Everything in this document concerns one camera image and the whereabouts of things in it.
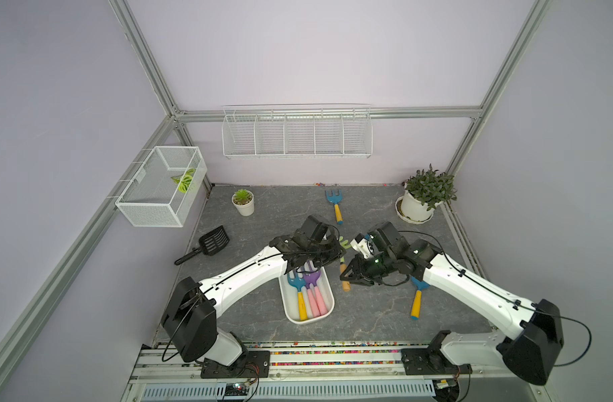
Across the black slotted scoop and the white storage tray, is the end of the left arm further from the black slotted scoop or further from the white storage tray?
the black slotted scoop

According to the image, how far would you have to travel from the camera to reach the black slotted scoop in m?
0.99

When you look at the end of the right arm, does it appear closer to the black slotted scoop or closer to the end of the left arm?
the end of the left arm
